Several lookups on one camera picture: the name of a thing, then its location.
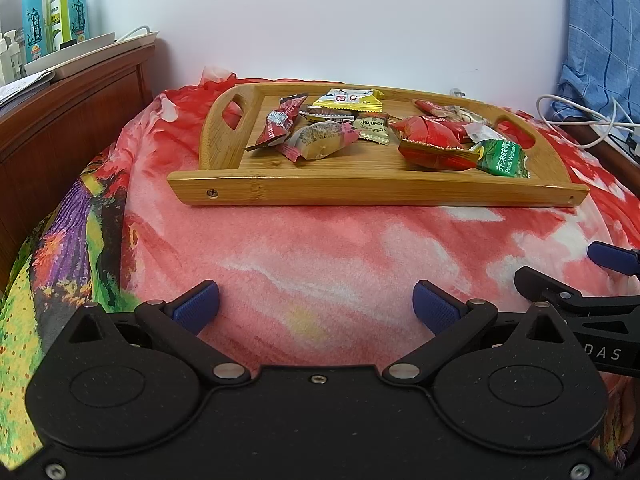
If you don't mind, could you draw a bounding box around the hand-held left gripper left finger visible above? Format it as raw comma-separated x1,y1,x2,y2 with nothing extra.
67,280,251,388

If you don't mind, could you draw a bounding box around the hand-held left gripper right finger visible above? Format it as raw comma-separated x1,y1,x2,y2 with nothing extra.
382,280,571,388

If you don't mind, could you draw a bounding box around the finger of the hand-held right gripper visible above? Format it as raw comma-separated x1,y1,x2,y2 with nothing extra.
514,265,595,311
587,241,640,277

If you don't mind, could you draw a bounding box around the green pea packet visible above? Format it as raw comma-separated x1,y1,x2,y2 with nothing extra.
475,139,531,180

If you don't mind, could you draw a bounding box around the wooden tray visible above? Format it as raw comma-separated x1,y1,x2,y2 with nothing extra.
167,82,591,208

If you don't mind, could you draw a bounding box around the red gold nut bag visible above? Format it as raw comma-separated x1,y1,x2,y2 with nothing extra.
389,115,479,172

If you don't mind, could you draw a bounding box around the white pink dotted packet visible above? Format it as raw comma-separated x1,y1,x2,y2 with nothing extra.
462,122,507,152

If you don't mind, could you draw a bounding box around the gold white pastry packet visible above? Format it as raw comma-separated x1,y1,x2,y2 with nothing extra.
447,105,496,127

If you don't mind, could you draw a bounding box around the red white label packet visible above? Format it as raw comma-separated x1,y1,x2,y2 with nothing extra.
246,108,297,152

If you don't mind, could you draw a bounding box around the cream round logo packet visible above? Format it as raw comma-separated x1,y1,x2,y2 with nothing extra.
351,114,392,145

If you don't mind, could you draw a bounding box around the red biscuit packet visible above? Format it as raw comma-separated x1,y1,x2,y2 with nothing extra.
411,98,466,120

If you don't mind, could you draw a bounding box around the beige pink ended packet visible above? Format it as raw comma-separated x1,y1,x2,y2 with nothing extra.
279,119,362,162

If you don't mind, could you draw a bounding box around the glossy dark red packet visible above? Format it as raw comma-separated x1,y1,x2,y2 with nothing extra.
278,93,311,114

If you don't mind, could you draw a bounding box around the brown chocolate packet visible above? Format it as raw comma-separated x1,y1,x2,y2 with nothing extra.
305,105,355,122

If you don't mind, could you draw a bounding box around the yellow snack packet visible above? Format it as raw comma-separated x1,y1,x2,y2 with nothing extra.
313,88,386,113

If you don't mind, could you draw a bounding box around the red floral printed blanket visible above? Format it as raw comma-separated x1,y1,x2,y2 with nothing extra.
0,65,640,466

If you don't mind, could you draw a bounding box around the brown wooden cabinet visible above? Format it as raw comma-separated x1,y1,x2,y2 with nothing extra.
0,40,156,293

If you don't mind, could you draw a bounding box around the blue plaid cloth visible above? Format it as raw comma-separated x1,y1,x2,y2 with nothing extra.
550,0,640,126

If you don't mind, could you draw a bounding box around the white plastic tray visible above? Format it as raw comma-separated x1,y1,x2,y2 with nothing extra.
24,30,161,81

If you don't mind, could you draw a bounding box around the stack of papers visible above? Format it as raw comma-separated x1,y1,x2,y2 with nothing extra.
0,70,57,109

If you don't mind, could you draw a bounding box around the white pump bottle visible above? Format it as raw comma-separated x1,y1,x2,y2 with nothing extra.
10,35,27,81
0,30,13,86

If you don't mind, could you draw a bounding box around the teal spray bottle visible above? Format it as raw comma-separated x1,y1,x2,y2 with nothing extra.
21,0,47,63
66,0,92,44

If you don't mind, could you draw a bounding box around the yellow-green spray bottle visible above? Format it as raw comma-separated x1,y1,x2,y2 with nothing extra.
47,0,71,54

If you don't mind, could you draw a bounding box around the dark wooden bed rail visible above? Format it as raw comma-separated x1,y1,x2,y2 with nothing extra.
565,125,640,192

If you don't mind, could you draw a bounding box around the thin white cable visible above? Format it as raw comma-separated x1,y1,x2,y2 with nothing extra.
116,24,151,43

